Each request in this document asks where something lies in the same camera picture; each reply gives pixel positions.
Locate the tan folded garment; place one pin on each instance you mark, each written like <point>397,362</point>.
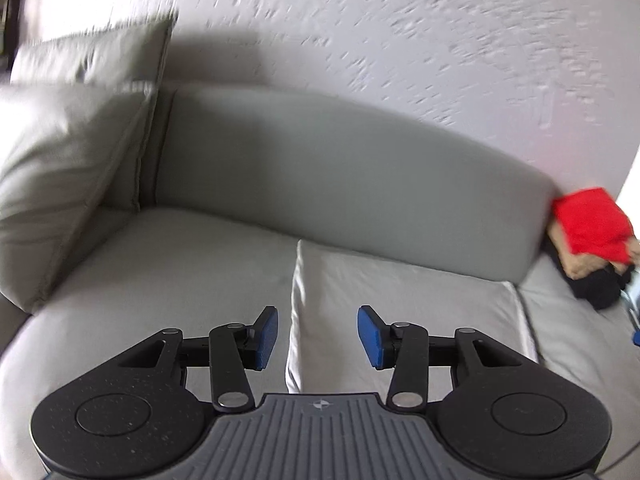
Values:
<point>577,266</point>

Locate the grey sofa cushion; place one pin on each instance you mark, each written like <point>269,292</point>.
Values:
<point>75,117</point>

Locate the red folded garment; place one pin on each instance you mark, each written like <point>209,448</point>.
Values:
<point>594,224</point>

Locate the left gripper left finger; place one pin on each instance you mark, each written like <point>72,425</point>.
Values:
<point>228,352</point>

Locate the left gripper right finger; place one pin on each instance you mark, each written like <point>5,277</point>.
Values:
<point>409,351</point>

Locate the black folded garment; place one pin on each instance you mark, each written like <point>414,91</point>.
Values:
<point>601,288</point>

